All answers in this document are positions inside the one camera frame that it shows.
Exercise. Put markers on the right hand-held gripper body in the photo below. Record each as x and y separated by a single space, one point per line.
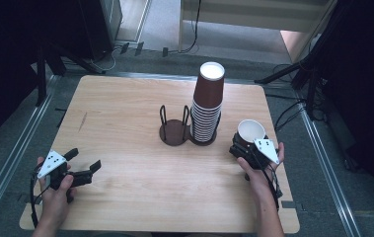
257 154

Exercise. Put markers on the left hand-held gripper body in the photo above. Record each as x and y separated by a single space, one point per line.
52 163

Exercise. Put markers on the white cup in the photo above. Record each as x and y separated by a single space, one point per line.
250 130

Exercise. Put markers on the stack of brown paper cups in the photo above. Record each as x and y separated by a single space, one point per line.
209 94

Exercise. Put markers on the dark brown cup holder rack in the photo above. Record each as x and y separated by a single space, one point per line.
174 133

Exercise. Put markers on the person's right hand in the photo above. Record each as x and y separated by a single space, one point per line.
257 179

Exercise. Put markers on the person's left hand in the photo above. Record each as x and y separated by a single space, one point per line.
55 200

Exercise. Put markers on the black metal stand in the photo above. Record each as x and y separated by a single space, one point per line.
41 75

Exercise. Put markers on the black tripod stand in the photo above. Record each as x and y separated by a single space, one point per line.
293 70

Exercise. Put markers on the white shelf unit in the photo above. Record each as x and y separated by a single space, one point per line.
257 16

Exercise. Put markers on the black cabinet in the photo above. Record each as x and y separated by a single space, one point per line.
43 23

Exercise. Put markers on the aluminium floor rail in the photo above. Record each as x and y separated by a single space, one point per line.
326 171
13 144

